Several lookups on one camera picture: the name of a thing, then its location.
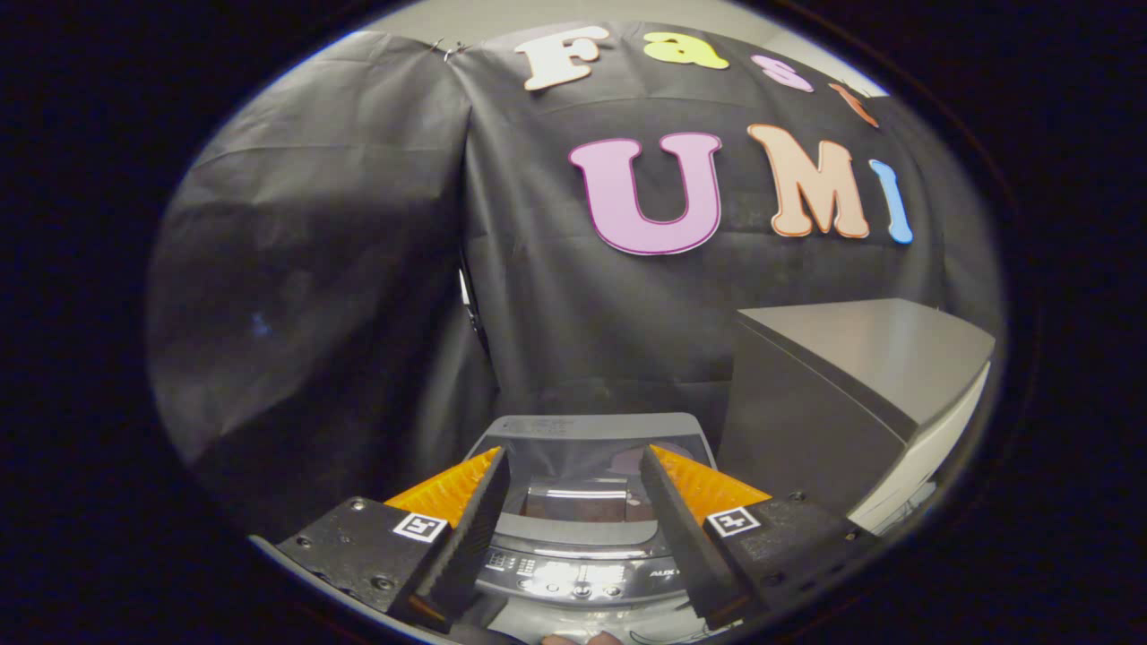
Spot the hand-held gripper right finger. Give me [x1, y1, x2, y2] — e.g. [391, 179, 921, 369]
[639, 443, 884, 631]

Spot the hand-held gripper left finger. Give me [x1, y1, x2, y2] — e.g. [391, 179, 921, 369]
[273, 445, 512, 632]

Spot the grey washing machine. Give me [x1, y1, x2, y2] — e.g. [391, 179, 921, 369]
[448, 412, 736, 642]

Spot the white cabinet with grey frame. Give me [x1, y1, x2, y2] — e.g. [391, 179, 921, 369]
[717, 297, 997, 537]

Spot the black backdrop cloth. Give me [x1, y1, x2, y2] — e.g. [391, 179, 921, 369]
[148, 20, 1000, 538]

